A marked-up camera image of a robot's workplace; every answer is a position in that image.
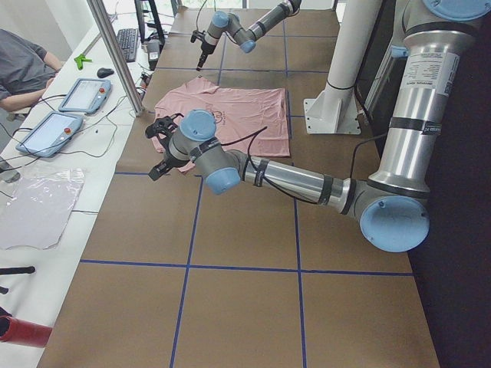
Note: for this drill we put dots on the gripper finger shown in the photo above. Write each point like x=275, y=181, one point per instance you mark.
x=161, y=171
x=203, y=63
x=199, y=65
x=155, y=173

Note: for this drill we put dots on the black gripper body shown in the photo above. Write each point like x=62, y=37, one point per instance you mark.
x=205, y=48
x=167, y=159

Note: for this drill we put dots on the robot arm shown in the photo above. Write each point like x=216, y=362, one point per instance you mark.
x=229, y=24
x=390, y=204

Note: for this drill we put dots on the black power adapter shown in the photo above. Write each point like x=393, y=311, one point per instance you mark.
x=153, y=53

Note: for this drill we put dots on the black keyboard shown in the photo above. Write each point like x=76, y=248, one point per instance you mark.
x=127, y=38

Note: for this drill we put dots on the black computer mouse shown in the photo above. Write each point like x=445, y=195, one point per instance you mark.
x=104, y=72

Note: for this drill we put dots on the teach pendant far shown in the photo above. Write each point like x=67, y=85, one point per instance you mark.
x=87, y=95

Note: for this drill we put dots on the teach pendant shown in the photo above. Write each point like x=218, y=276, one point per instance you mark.
x=87, y=95
x=50, y=135

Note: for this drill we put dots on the teach pendant near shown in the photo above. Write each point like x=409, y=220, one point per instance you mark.
x=50, y=135

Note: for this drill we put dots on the green plastic tool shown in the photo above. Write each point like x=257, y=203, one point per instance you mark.
x=80, y=60

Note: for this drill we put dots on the clear plastic bag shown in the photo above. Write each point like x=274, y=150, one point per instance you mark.
x=41, y=204

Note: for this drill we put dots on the black tripod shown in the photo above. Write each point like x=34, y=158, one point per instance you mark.
x=11, y=272

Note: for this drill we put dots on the seated person grey shirt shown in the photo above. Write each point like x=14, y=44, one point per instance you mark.
x=27, y=71

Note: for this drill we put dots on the red cylinder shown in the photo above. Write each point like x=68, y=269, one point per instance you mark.
x=25, y=333

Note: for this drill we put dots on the aluminium frame post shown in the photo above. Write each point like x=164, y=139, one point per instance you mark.
x=108, y=35

